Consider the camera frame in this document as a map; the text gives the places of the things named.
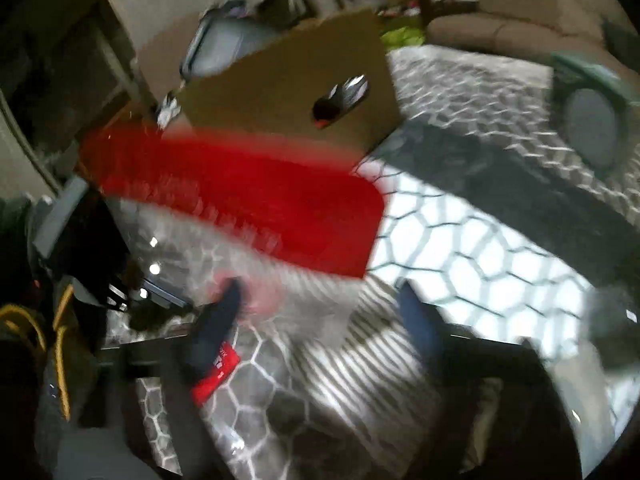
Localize brown sofa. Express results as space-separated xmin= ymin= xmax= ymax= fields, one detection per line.
xmin=425 ymin=0 xmax=640 ymax=61

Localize small red card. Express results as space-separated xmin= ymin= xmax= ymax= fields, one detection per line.
xmin=191 ymin=341 xmax=242 ymax=407

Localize yellow cable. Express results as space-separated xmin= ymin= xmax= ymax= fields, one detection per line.
xmin=0 ymin=285 xmax=76 ymax=421

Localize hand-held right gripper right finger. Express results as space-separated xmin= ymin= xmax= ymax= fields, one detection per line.
xmin=397 ymin=282 xmax=583 ymax=480

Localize grey white patterned table cloth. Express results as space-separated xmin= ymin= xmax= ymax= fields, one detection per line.
xmin=135 ymin=45 xmax=640 ymax=480

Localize white clothes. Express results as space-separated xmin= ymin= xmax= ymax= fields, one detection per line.
xmin=157 ymin=92 xmax=182 ymax=126

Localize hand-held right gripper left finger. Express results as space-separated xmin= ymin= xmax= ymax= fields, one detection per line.
xmin=120 ymin=278 xmax=245 ymax=480

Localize red box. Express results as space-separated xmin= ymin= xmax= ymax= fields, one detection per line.
xmin=80 ymin=125 xmax=386 ymax=278

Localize brown cardboard box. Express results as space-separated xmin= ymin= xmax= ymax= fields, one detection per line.
xmin=137 ymin=10 xmax=403 ymax=153

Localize green bag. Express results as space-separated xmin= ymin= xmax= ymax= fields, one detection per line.
xmin=382 ymin=27 xmax=426 ymax=48

